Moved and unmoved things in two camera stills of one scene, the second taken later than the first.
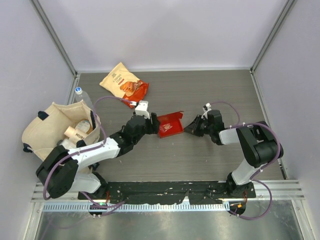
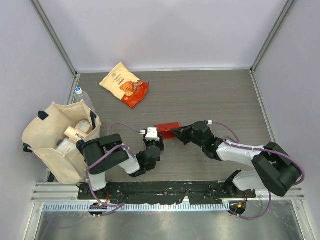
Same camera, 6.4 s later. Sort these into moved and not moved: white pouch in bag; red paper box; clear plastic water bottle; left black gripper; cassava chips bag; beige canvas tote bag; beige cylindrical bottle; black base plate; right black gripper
Moved: right black gripper; red paper box; left black gripper
Not moved: black base plate; clear plastic water bottle; white pouch in bag; cassava chips bag; beige cylindrical bottle; beige canvas tote bag
